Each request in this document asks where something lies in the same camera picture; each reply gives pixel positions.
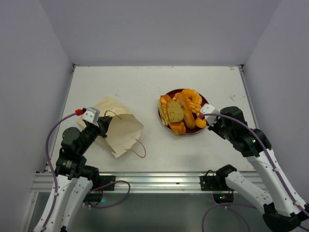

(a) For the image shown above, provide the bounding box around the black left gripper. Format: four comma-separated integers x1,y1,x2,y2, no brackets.
77,115,112,155

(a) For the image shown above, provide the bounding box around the white paper bag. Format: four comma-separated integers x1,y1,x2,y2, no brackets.
76,96,147,159

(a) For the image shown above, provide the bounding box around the fake small orange bun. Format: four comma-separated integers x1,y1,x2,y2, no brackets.
195,118,207,128

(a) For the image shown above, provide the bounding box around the fake round bun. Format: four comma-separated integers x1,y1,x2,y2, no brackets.
176,93,196,129

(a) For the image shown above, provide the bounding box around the fake twisted glazed bread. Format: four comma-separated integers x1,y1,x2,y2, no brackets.
185,97,201,114

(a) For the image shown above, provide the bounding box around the fake braided orange bread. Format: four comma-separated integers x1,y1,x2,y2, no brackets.
159,95,186,135

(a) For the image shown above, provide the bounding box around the fake speckled bread slice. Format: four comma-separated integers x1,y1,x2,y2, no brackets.
167,101,184,123

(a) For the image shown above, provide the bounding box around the fake triangle sandwich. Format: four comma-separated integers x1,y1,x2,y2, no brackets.
158,100,168,126

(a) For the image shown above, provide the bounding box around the fake orange ring donut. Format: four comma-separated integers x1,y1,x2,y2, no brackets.
182,88,202,104

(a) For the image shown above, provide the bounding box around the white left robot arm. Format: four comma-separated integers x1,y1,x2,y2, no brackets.
34,116,112,232

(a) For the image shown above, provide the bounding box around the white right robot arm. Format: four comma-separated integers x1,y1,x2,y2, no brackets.
200,104,309,232

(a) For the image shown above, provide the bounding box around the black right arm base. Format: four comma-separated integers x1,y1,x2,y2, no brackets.
199,170,234,204

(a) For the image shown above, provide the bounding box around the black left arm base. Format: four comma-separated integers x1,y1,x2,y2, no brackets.
83,175,116,206

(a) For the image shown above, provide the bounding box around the dark red round plate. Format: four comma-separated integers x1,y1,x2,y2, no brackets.
164,89,208,135

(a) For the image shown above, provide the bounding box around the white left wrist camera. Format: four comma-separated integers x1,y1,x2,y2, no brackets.
76,107,100,127

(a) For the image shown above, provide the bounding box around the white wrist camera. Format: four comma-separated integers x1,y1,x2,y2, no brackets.
198,103,220,126
76,107,100,127

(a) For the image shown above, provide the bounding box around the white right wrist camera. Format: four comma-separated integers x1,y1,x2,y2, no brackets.
198,103,220,126

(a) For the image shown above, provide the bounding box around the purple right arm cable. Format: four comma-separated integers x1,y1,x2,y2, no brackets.
201,113,309,232

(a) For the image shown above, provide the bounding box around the aluminium mounting rail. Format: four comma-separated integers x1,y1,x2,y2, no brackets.
30,172,266,193

